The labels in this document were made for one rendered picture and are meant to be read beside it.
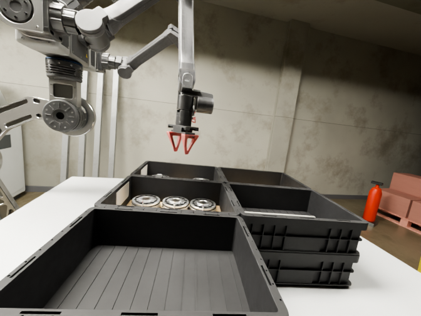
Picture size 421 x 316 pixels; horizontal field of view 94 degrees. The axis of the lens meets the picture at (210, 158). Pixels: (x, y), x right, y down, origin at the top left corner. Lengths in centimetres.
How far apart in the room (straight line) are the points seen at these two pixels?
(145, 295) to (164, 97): 272
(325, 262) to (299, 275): 9
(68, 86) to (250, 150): 270
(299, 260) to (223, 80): 276
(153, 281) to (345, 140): 413
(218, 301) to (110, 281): 23
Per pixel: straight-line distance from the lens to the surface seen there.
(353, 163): 460
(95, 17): 84
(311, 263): 76
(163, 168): 113
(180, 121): 70
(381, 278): 101
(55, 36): 91
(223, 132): 312
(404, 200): 405
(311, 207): 99
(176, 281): 51
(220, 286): 51
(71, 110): 108
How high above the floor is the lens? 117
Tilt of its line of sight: 10 degrees down
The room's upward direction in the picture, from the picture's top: 6 degrees clockwise
